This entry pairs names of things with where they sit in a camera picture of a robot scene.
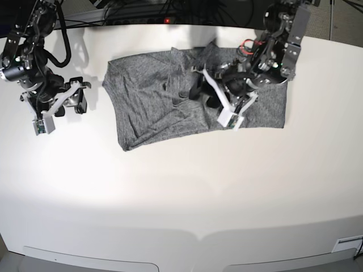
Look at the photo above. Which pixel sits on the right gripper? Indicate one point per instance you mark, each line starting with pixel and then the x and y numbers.
pixel 54 95

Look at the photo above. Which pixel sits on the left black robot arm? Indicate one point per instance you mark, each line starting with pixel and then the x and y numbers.
pixel 269 59

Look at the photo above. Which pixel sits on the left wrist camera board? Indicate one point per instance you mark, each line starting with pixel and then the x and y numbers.
pixel 229 119

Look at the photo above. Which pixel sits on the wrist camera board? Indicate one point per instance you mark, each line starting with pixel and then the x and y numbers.
pixel 229 119
pixel 44 125

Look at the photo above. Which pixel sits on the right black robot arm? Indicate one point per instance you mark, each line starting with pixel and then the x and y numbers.
pixel 24 58

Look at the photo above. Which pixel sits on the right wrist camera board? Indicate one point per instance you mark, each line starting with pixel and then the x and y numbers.
pixel 44 125

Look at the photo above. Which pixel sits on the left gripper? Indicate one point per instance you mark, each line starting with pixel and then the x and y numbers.
pixel 224 84

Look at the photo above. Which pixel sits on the grey long-sleeve T-shirt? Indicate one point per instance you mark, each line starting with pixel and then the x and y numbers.
pixel 149 93

